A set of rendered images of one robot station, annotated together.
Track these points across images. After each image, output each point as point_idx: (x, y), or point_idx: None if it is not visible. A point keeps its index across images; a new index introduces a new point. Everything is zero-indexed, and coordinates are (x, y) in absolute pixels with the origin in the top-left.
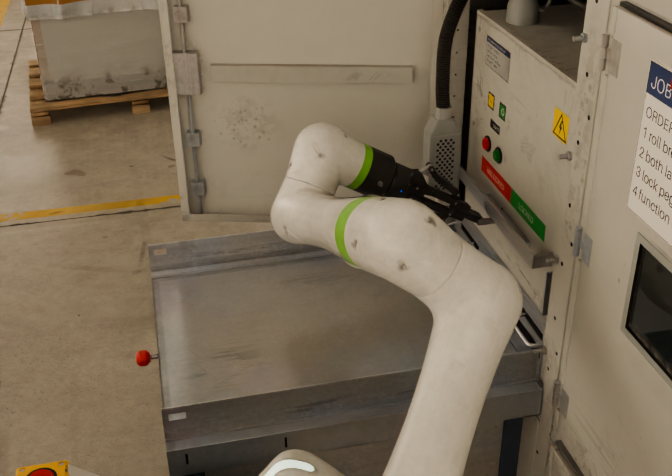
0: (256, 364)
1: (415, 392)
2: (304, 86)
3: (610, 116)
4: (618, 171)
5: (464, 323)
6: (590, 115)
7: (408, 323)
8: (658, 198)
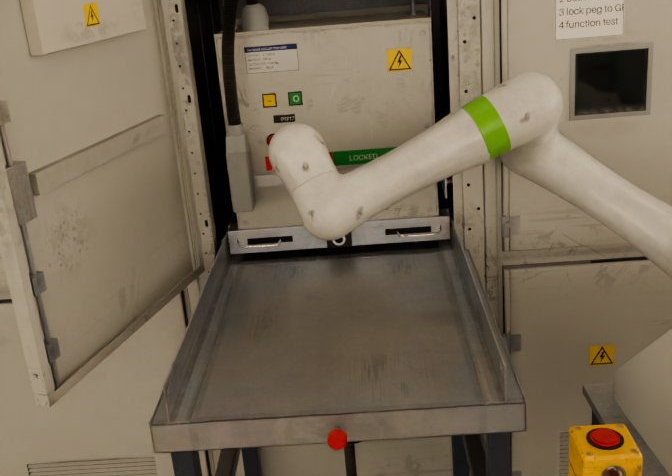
0: (396, 355)
1: (598, 190)
2: (100, 169)
3: None
4: (537, 25)
5: (568, 142)
6: (475, 15)
7: (362, 287)
8: (586, 16)
